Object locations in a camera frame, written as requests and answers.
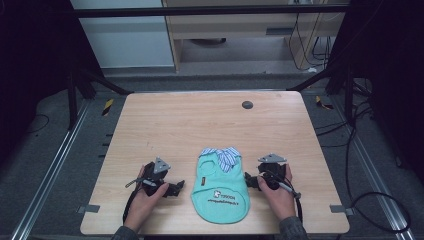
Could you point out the grey metal table bracket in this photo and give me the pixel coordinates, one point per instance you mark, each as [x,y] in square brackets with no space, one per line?
[88,208]
[340,209]

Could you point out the teal pet shirt striped collar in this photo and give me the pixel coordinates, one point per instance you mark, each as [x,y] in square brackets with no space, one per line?
[220,193]

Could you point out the black metal stand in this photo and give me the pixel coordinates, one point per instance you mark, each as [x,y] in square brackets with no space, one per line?
[72,100]
[348,93]

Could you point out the yellow black hazard tape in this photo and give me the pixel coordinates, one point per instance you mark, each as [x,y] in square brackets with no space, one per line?
[322,103]
[107,107]

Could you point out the black horizontal frame bar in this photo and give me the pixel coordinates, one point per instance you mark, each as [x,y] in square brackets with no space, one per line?
[200,11]

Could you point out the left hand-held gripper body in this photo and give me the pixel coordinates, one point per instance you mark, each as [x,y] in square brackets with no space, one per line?
[156,173]

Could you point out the light wooden desk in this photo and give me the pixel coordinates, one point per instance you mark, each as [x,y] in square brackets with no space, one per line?
[233,25]

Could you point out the person's right hand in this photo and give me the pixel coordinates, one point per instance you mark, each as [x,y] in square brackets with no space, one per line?
[278,201]

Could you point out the aluminium floor rail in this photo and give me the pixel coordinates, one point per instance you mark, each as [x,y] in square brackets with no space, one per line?
[50,173]
[373,166]

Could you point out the white cabinet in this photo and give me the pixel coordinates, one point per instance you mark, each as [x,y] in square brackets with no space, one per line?
[126,40]

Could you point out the person's left hand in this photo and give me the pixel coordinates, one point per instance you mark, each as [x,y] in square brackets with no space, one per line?
[143,206]

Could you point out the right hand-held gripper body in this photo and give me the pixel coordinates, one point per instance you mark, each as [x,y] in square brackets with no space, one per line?
[272,168]

